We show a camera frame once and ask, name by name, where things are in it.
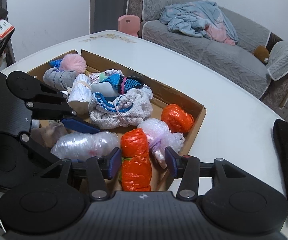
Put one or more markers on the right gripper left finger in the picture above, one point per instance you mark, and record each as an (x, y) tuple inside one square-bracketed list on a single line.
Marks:
[(99, 169)]

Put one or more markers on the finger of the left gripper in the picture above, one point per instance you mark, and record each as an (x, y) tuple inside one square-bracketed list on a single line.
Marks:
[(80, 126), (65, 94)]

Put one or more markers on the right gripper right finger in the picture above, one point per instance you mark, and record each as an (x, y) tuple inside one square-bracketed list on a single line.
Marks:
[(186, 168)]

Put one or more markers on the grey sock roll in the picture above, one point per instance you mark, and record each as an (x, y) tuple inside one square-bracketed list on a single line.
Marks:
[(60, 80)]

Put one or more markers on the white blue striped roll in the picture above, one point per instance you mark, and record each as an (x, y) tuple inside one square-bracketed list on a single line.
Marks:
[(80, 94)]

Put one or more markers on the clear plastic bag roll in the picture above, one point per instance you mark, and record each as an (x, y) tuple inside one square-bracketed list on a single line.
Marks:
[(82, 146)]

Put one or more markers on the lilac sock roll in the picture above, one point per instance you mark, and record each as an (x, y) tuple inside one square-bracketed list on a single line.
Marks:
[(49, 135)]

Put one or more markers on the pink fluffy pompom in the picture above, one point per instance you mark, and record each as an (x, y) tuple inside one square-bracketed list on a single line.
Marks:
[(70, 62)]

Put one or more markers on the white purple patterned bundle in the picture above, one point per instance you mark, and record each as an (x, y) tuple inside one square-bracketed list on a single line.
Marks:
[(101, 76)]

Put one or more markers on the pink white bubble wrap bundle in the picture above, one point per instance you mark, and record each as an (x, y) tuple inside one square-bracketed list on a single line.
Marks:
[(159, 137)]

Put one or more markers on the orange plastic bag bundle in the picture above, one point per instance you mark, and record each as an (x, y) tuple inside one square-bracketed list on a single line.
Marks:
[(177, 119)]

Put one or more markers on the blue teal knit sock bundle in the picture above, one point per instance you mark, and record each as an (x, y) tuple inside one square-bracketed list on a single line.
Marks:
[(116, 85)]

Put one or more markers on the white knit blue trim bundle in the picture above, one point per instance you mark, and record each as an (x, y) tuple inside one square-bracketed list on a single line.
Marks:
[(129, 109)]

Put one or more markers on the shallow cardboard box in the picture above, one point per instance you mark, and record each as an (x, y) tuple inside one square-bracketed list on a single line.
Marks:
[(163, 95)]

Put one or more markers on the pink plastic child chair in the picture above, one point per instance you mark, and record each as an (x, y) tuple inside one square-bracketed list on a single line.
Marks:
[(129, 24)]

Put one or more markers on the grey covered sofa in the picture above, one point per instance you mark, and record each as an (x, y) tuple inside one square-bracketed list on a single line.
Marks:
[(267, 82)]

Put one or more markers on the brown plush toy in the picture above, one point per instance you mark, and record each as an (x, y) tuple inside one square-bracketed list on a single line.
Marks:
[(262, 54)]

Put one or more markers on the pink cloth on sofa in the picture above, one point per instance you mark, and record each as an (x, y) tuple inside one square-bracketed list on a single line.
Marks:
[(219, 35)]

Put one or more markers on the light blue blanket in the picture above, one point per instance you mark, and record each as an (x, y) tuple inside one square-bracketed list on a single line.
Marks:
[(192, 18)]

